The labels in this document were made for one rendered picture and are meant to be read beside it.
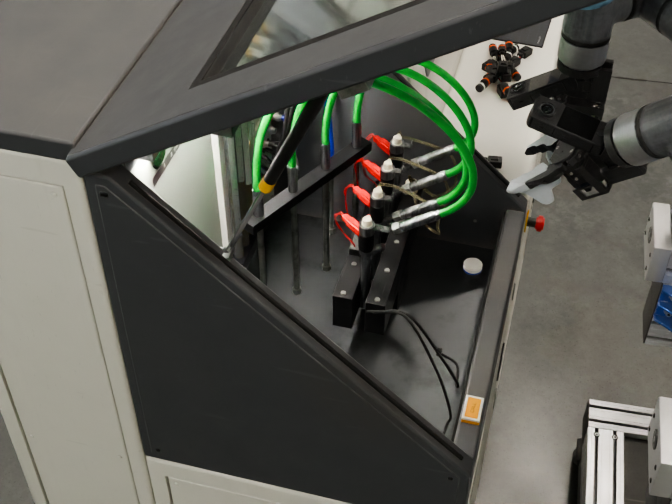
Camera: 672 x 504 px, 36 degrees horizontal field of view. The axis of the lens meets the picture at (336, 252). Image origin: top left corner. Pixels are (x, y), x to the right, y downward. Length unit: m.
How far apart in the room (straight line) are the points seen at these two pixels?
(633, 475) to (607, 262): 0.99
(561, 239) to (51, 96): 2.30
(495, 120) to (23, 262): 1.12
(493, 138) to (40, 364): 1.06
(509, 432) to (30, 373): 1.51
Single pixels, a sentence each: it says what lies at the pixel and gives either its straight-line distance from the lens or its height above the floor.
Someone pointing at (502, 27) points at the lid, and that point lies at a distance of 1.09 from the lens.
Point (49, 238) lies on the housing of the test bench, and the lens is 1.56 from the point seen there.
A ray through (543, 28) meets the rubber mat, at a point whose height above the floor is 0.98.
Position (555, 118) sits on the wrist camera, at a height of 1.47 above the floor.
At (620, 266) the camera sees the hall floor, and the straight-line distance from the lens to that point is 3.45.
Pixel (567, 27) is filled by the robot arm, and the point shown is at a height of 1.50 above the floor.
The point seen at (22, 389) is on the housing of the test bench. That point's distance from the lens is 1.90.
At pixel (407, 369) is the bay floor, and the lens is 1.96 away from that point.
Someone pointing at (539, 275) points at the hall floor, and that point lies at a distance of 3.35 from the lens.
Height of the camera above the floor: 2.33
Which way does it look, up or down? 44 degrees down
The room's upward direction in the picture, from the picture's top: straight up
